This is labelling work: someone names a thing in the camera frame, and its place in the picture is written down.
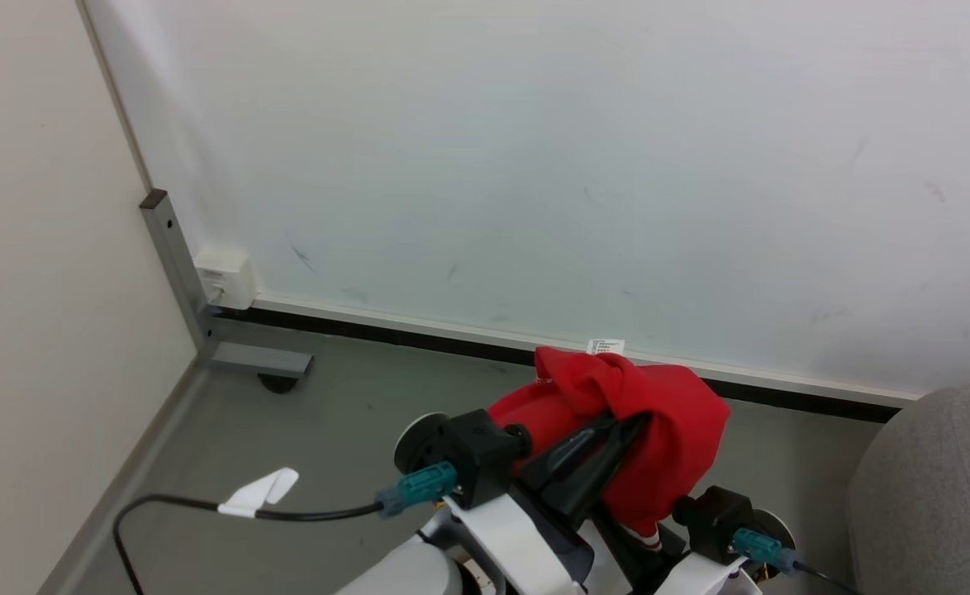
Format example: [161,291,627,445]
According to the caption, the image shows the thin black right cable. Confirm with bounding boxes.
[791,558,863,595]

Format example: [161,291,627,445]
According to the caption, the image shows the black cable with white tag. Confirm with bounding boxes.
[112,468,387,595]

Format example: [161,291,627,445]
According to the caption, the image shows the grey metal frame post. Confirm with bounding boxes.
[140,189,315,379]

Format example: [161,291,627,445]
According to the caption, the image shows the grey fabric sofa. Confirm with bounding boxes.
[847,384,970,595]

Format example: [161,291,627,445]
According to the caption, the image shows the red garment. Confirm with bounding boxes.
[487,339,732,552]

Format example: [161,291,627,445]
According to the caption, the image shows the teal cable connector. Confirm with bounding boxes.
[732,529,796,573]
[377,462,459,518]

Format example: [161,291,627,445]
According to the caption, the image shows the teal left cable connector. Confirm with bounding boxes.
[377,462,459,518]

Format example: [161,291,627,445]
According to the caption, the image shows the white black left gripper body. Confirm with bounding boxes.
[444,488,631,595]

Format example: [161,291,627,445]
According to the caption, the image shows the teal right cable connector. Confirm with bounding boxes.
[732,529,796,573]

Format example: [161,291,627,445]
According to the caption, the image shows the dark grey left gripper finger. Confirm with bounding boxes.
[520,416,623,491]
[538,412,652,522]

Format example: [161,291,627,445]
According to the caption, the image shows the white wall socket box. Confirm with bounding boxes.
[193,250,257,310]

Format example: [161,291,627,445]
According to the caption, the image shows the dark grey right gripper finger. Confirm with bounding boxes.
[597,516,685,593]

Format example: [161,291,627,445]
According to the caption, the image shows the white black wall baseboard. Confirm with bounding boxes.
[215,293,924,424]

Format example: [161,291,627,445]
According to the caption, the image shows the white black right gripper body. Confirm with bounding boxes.
[650,554,763,595]

